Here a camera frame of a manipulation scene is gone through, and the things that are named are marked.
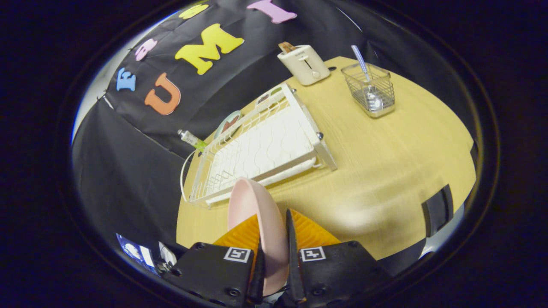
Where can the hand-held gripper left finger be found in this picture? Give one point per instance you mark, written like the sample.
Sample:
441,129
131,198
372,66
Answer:
257,284

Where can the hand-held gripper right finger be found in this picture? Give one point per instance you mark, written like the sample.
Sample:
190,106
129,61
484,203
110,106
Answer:
294,278

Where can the pink plate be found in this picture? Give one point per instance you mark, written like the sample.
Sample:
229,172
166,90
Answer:
257,201

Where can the teal plate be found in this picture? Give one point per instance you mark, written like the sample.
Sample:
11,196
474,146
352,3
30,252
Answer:
234,115

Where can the white divided snack dish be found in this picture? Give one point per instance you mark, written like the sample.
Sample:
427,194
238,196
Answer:
267,97

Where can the white object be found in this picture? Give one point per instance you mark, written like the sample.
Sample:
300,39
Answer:
167,254

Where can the computer screen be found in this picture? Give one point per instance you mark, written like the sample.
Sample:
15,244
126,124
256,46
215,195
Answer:
132,252

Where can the brown sausage piece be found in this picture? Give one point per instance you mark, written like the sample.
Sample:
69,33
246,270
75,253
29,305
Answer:
224,128
232,122

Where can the green and white bottle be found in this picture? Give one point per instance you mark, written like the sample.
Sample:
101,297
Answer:
190,138

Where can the black backdrop cloth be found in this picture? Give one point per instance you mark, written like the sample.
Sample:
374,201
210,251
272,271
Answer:
128,179

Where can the white toaster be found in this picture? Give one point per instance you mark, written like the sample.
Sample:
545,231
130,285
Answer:
306,66

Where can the brown bread slice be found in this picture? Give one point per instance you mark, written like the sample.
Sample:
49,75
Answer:
286,46

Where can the black table edge bracket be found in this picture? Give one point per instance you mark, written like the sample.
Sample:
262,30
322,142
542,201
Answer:
436,209

